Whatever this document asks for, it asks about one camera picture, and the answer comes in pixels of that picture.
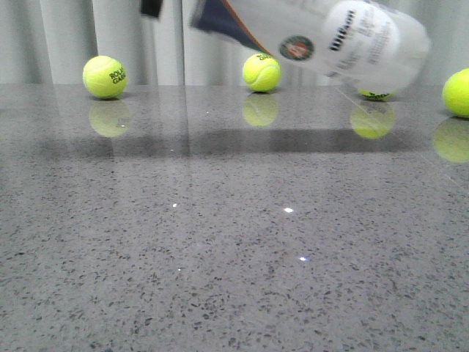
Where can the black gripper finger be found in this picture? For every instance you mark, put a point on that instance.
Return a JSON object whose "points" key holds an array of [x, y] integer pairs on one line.
{"points": [[151, 8]]}

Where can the white Wilson tennis ball can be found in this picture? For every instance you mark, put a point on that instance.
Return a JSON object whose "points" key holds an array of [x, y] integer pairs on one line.
{"points": [[361, 43]]}

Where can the left yellow tennis ball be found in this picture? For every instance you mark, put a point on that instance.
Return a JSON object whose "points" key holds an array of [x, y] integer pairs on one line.
{"points": [[104, 77]]}

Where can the middle yellow tennis ball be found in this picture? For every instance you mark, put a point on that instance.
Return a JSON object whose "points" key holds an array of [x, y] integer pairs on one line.
{"points": [[261, 72]]}

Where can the yellow Wilson tennis ball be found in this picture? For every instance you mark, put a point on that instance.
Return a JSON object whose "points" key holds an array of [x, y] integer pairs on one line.
{"points": [[374, 96]]}

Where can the far right yellow tennis ball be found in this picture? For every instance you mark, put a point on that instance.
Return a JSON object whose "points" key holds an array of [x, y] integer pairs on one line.
{"points": [[455, 93]]}

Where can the grey pleated curtain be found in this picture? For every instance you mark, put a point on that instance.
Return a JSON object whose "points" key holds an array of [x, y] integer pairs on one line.
{"points": [[49, 42]]}

